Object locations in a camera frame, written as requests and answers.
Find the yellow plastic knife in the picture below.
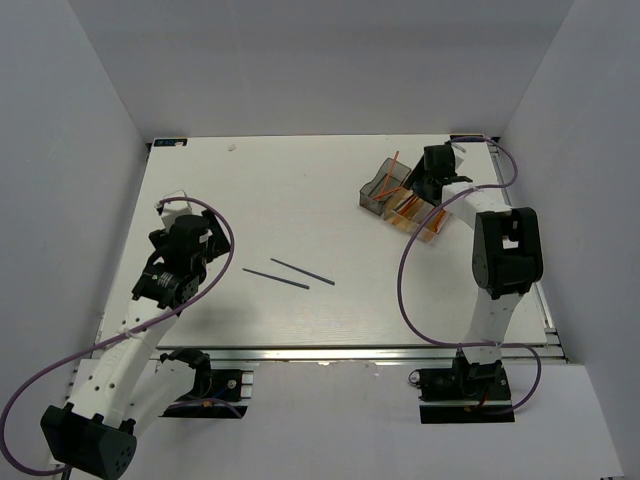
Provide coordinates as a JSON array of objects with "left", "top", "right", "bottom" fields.
[{"left": 391, "top": 195, "right": 414, "bottom": 211}]

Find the orange chopstick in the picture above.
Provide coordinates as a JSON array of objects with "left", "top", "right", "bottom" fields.
[
  {"left": 372, "top": 186, "right": 404, "bottom": 200},
  {"left": 377, "top": 150, "right": 400, "bottom": 195}
]

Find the orange plastic knife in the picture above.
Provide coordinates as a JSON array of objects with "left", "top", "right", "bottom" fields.
[{"left": 395, "top": 196, "right": 423, "bottom": 218}]

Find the blue chopstick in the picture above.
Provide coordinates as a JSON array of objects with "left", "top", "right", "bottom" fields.
[
  {"left": 270, "top": 258, "right": 336, "bottom": 286},
  {"left": 242, "top": 268, "right": 310, "bottom": 290}
]

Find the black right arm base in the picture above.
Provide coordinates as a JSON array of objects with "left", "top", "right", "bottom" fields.
[{"left": 408, "top": 367, "right": 515, "bottom": 425}]

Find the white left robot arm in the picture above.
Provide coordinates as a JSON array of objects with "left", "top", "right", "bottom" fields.
[{"left": 41, "top": 206, "right": 231, "bottom": 479}]

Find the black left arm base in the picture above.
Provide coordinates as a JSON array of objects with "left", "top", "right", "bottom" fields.
[{"left": 159, "top": 348, "right": 254, "bottom": 419}]

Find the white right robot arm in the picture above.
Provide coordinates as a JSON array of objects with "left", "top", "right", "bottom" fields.
[{"left": 405, "top": 138, "right": 543, "bottom": 399}]

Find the blue corner label sticker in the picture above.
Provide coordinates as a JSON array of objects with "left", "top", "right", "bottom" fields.
[
  {"left": 152, "top": 138, "right": 188, "bottom": 148},
  {"left": 448, "top": 135, "right": 486, "bottom": 144}
]

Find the amber plastic container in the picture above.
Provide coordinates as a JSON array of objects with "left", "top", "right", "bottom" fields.
[{"left": 382, "top": 187, "right": 434, "bottom": 234}]

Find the clear plastic container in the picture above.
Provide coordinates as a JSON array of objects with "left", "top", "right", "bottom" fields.
[{"left": 409, "top": 205, "right": 450, "bottom": 243}]

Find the smoky grey plastic container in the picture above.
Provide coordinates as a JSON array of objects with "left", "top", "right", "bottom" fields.
[{"left": 359, "top": 157, "right": 411, "bottom": 216}]

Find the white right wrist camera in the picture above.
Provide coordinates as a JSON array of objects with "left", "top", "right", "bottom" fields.
[{"left": 450, "top": 142, "right": 467, "bottom": 171}]

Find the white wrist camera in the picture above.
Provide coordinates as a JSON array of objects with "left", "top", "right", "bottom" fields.
[
  {"left": 154, "top": 190, "right": 193, "bottom": 231},
  {"left": 450, "top": 142, "right": 467, "bottom": 171}
]

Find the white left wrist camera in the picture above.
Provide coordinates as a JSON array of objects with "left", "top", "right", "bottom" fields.
[{"left": 154, "top": 190, "right": 193, "bottom": 231}]

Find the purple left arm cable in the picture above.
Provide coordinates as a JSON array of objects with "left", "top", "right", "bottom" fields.
[{"left": 0, "top": 196, "right": 236, "bottom": 474}]

